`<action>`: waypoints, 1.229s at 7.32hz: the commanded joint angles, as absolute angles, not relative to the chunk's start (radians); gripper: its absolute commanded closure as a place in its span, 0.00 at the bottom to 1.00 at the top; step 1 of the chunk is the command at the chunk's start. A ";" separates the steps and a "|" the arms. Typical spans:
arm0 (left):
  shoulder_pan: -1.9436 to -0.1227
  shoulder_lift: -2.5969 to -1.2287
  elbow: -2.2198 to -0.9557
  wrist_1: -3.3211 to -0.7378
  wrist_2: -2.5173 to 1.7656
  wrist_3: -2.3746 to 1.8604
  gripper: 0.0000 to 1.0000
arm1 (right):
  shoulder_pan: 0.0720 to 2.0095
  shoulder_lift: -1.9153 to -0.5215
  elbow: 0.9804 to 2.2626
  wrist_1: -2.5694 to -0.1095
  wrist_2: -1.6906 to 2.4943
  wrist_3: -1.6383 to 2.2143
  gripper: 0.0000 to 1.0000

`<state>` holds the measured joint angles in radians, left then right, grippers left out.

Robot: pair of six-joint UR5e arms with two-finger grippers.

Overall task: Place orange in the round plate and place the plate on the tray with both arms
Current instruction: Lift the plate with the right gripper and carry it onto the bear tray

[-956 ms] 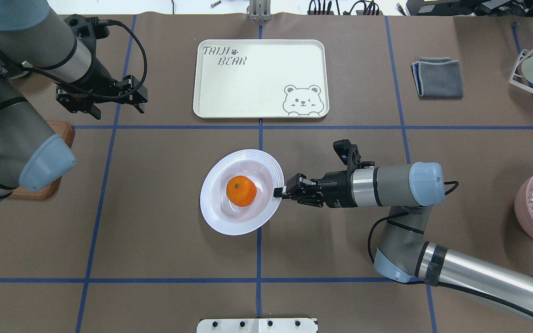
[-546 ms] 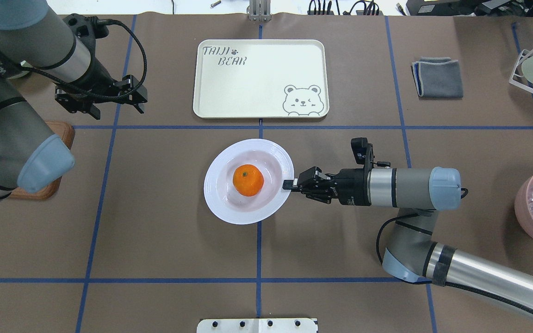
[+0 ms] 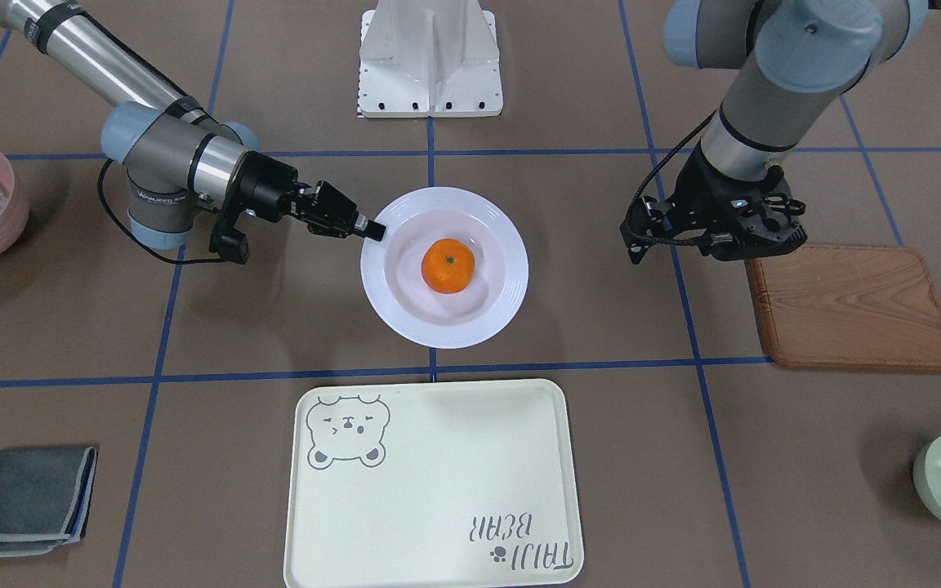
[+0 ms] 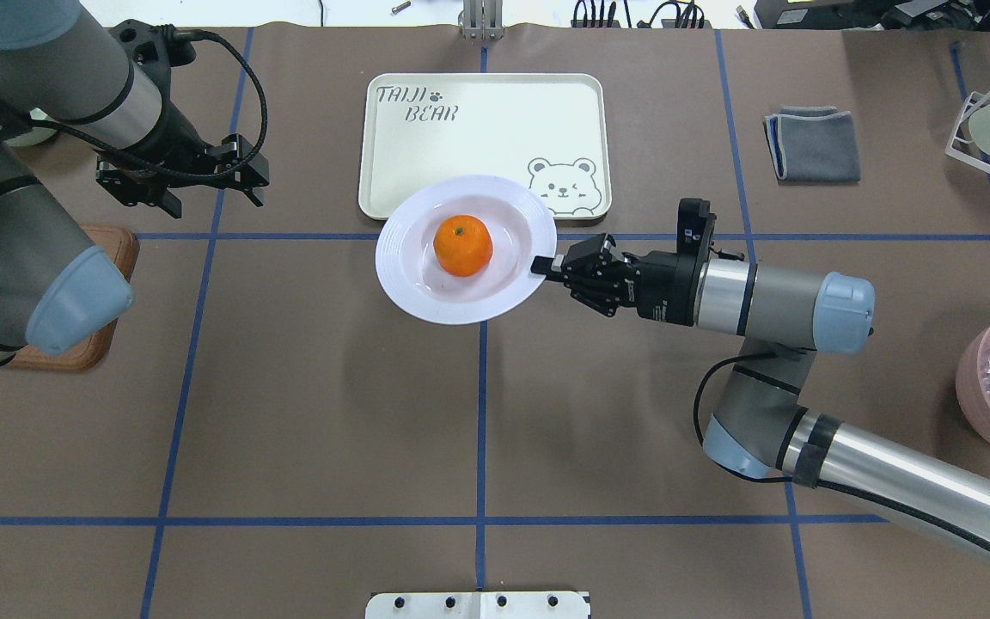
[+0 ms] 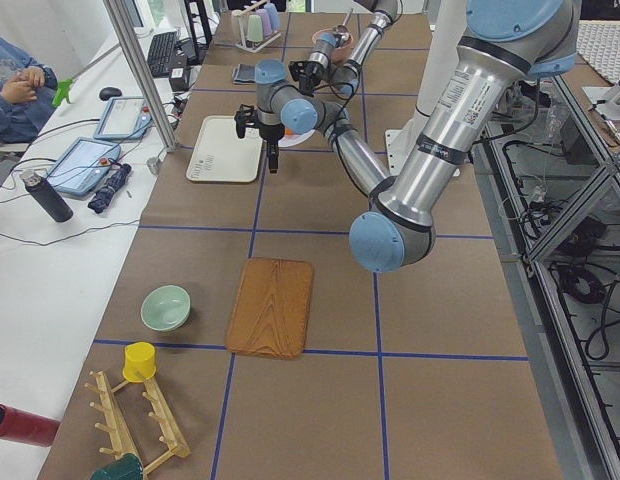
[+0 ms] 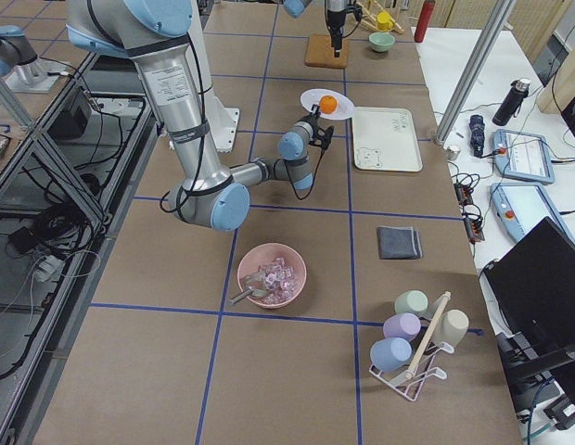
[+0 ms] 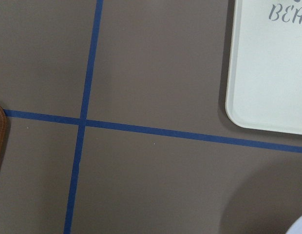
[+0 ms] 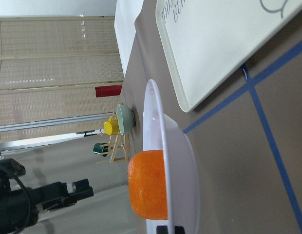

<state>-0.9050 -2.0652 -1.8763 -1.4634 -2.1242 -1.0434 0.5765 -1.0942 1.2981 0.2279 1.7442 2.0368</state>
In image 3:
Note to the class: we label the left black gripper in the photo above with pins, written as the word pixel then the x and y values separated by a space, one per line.
pixel 701 194

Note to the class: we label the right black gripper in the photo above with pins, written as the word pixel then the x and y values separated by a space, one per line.
pixel 267 189

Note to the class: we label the white round plate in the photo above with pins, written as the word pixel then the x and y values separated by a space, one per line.
pixel 391 268

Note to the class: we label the orange mandarin fruit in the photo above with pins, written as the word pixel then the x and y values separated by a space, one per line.
pixel 448 266

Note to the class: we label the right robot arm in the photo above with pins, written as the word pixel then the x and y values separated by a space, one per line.
pixel 180 161

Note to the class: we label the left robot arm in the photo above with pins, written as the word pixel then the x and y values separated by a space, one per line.
pixel 792 59

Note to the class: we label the brown wooden tray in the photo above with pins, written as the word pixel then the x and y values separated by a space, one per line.
pixel 848 308

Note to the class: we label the cream bear print tray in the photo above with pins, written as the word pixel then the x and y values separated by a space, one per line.
pixel 454 484

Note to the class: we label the folded grey cloth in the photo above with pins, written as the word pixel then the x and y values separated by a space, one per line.
pixel 45 498

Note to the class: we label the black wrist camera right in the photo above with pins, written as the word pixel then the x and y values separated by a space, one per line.
pixel 226 241

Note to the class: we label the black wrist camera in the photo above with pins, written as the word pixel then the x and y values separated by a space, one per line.
pixel 643 227
pixel 226 241

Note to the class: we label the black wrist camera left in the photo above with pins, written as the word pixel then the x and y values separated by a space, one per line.
pixel 643 227

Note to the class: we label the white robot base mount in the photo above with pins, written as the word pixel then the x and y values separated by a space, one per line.
pixel 429 59

